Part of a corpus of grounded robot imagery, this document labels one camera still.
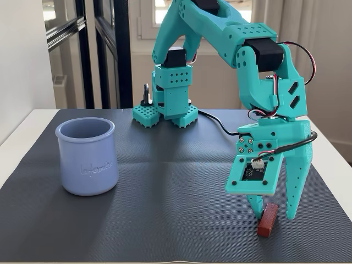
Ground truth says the teal gripper black servo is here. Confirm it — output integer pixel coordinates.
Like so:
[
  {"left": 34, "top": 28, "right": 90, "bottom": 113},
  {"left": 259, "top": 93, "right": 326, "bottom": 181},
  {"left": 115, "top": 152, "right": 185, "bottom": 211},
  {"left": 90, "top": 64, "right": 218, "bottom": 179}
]
[{"left": 236, "top": 118, "right": 314, "bottom": 220}]

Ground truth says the red wooden block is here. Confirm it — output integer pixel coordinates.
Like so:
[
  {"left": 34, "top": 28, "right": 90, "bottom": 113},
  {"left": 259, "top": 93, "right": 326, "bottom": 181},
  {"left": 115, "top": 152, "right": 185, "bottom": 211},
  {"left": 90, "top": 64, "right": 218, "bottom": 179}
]
[{"left": 257, "top": 202, "right": 278, "bottom": 237}]

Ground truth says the lavender ceramic pot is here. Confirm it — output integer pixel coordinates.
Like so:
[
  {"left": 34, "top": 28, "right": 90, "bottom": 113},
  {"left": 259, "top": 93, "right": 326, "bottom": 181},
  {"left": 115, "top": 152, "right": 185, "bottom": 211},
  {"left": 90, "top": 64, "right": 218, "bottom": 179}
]
[{"left": 54, "top": 117, "right": 120, "bottom": 196}]

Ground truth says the dark grey textured mat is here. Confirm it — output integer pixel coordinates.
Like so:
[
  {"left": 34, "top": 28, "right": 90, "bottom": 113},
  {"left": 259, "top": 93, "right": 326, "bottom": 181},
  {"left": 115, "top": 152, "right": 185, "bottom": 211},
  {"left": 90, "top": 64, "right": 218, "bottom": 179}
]
[{"left": 0, "top": 108, "right": 352, "bottom": 263}]

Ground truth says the white curtain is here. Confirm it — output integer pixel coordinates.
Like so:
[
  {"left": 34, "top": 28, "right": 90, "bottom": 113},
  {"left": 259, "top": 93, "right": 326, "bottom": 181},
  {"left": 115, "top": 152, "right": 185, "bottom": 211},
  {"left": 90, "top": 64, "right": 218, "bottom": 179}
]
[{"left": 246, "top": 0, "right": 314, "bottom": 111}]

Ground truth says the black framed glass door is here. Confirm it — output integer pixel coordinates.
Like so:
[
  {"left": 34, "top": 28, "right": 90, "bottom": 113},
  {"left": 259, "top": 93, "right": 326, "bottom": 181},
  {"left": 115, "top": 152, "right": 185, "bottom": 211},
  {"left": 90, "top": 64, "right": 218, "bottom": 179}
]
[
  {"left": 93, "top": 0, "right": 133, "bottom": 109},
  {"left": 42, "top": 0, "right": 96, "bottom": 109}
]

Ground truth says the white framed window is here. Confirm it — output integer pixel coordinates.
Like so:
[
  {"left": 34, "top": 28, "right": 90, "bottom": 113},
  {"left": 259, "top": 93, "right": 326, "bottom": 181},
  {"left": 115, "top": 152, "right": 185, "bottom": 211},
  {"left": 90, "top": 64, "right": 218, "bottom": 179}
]
[{"left": 136, "top": 0, "right": 255, "bottom": 39}]

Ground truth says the camera module teal mount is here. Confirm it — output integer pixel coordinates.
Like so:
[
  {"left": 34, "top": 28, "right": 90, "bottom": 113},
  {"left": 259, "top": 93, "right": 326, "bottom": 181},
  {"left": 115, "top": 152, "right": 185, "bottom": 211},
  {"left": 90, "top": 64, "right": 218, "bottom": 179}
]
[{"left": 224, "top": 139, "right": 284, "bottom": 196}]

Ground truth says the black camera cable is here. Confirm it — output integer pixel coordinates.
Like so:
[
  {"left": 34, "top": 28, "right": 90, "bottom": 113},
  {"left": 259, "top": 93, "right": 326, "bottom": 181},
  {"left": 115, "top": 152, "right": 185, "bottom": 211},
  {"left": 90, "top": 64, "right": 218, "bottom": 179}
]
[{"left": 197, "top": 109, "right": 318, "bottom": 166}]

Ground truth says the red black servo wire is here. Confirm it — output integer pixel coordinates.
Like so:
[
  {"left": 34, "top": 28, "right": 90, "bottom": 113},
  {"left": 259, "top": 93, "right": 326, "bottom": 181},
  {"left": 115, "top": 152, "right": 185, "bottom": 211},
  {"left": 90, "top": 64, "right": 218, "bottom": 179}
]
[
  {"left": 276, "top": 41, "right": 318, "bottom": 86},
  {"left": 246, "top": 74, "right": 284, "bottom": 119}
]

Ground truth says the red white shoulder wire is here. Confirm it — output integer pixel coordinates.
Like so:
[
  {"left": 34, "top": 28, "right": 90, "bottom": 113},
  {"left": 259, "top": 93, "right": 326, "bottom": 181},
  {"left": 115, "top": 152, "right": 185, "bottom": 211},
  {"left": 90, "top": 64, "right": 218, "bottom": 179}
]
[{"left": 185, "top": 46, "right": 200, "bottom": 66}]

